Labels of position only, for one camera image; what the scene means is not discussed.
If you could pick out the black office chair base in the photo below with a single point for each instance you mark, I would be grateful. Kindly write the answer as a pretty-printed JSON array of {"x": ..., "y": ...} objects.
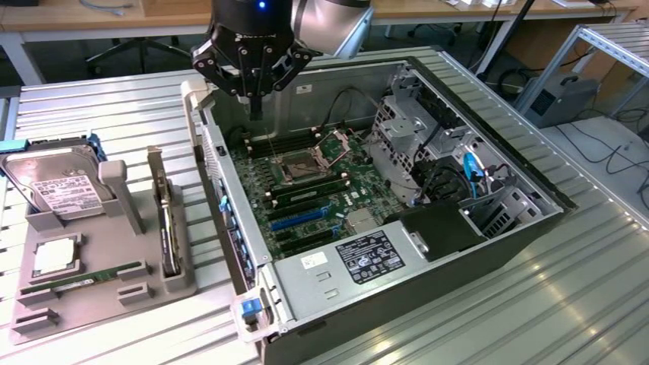
[
  {"x": 142, "y": 47},
  {"x": 451, "y": 32}
]

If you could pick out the thin metal locking lever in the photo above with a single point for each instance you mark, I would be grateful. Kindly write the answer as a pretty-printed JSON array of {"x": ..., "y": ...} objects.
[{"x": 272, "y": 146}]

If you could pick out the hard disk with blue rails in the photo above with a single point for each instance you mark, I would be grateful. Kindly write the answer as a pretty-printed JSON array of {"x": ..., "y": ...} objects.
[{"x": 60, "y": 171}]

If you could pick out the silver CPU chip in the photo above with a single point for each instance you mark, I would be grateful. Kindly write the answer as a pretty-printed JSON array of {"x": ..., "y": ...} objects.
[{"x": 54, "y": 256}]

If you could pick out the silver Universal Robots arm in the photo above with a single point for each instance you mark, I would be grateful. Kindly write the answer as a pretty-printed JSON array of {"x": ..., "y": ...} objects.
[{"x": 330, "y": 26}]

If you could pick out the green RAM stick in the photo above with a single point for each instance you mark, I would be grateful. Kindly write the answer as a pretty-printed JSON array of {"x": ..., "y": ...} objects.
[
  {"x": 304, "y": 196},
  {"x": 74, "y": 283}
]

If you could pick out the graphics card with metal bracket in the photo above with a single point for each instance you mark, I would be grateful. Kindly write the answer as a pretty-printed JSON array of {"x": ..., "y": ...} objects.
[{"x": 170, "y": 235}]

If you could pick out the black plastic shroud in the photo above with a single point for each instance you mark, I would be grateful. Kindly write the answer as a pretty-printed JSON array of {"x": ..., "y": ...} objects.
[{"x": 442, "y": 232}]

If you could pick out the silver chipset heatsink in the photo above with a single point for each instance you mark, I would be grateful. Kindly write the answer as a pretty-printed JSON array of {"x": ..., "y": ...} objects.
[{"x": 363, "y": 222}]

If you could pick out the wooden desk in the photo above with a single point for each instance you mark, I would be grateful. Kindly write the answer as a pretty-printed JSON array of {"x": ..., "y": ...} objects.
[{"x": 442, "y": 13}]

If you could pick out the aluminium frame table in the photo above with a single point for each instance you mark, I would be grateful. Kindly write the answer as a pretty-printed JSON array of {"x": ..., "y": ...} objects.
[{"x": 608, "y": 42}]

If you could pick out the silver power supply with label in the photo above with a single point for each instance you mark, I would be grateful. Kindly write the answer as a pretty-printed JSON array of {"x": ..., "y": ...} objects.
[{"x": 315, "y": 283}]

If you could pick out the metal socket cover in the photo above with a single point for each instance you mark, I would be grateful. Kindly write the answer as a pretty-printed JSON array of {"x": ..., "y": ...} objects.
[{"x": 322, "y": 152}]

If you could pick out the long black expansion slot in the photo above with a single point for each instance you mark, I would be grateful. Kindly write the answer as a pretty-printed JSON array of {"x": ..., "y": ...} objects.
[
  {"x": 296, "y": 212},
  {"x": 311, "y": 244},
  {"x": 303, "y": 235}
]

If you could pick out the silver metal disk bay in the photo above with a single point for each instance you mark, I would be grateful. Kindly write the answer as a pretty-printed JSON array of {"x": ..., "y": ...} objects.
[{"x": 414, "y": 127}]

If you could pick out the blue expansion slot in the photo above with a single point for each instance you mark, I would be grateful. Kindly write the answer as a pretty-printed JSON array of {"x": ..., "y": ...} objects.
[{"x": 299, "y": 221}]

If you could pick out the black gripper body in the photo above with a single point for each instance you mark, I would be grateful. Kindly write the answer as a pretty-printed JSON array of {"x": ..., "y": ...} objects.
[{"x": 254, "y": 23}]

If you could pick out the black stand pole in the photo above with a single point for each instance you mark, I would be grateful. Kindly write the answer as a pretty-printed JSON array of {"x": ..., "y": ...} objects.
[{"x": 527, "y": 5}]

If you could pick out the grey parts rack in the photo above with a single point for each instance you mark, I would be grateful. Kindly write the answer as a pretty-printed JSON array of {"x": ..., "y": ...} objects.
[{"x": 102, "y": 243}]

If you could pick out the open black PC case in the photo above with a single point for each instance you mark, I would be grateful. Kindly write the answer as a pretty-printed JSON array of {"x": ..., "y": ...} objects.
[{"x": 456, "y": 289}]

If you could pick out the blue case latch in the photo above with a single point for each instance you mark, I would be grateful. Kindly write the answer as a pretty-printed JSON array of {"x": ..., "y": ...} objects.
[{"x": 251, "y": 307}]

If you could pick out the CPU socket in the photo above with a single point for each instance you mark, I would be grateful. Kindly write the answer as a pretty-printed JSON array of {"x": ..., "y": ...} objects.
[{"x": 299, "y": 165}]

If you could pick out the green motherboard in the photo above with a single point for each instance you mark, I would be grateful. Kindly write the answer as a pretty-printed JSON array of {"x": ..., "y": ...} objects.
[{"x": 378, "y": 186}]

